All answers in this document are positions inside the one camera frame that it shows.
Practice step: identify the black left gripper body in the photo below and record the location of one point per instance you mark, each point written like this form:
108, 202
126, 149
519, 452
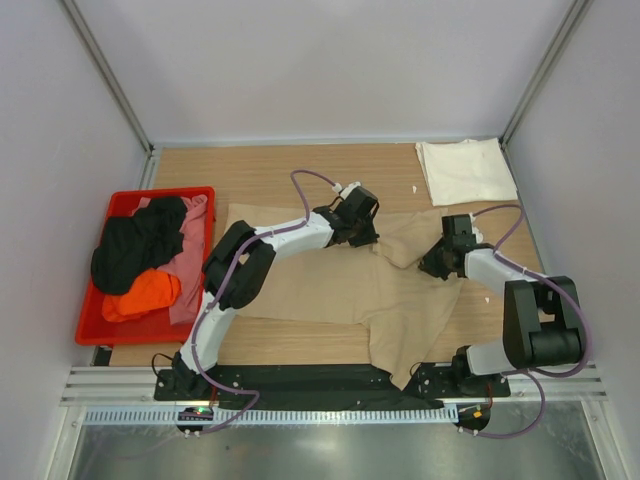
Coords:
363, 233

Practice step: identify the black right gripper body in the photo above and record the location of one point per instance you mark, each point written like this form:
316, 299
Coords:
435, 261

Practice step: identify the beige t shirt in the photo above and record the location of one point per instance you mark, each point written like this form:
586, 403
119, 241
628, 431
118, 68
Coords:
309, 300

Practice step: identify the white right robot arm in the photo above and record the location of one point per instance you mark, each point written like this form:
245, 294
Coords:
543, 326

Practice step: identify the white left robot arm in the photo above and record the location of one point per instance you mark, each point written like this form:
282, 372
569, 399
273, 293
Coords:
236, 269

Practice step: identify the folded white t shirt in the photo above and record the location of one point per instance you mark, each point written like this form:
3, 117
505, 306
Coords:
466, 172

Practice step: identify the pink t shirt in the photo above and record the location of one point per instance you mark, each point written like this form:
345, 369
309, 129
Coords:
187, 264

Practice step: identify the orange t shirt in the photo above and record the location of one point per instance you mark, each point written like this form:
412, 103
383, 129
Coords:
151, 291

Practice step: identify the black t shirt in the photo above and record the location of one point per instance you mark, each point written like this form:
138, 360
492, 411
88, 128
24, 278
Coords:
131, 245

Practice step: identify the red plastic bin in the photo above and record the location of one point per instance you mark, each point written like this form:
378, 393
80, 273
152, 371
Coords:
154, 327

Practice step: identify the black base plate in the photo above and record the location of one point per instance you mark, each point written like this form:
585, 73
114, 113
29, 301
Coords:
356, 387

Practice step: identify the slotted cable duct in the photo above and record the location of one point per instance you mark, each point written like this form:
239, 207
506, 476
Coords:
183, 416

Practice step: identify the right aluminium frame post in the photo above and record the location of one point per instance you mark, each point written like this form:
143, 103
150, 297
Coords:
567, 28

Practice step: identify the aluminium frame post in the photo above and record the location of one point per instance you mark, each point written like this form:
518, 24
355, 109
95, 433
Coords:
567, 28
105, 72

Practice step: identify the aluminium rail profile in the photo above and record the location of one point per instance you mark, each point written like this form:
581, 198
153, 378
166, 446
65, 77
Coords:
101, 386

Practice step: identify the left aluminium frame post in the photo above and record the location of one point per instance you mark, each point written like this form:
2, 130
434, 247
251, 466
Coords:
105, 72

